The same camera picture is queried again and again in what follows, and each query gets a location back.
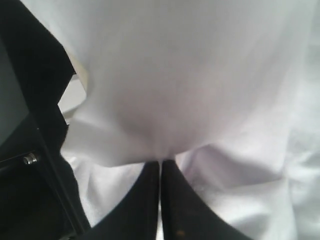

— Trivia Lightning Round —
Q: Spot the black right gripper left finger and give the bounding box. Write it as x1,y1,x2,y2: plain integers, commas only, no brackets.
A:
82,162,160,240

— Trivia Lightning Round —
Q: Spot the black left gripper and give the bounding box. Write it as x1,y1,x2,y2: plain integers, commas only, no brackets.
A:
0,0,90,240

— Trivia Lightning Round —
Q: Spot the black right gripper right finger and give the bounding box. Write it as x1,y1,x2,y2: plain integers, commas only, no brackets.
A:
161,160,250,240

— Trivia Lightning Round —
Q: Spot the white shirt with red trim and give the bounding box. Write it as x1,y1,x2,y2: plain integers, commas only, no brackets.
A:
23,0,320,240

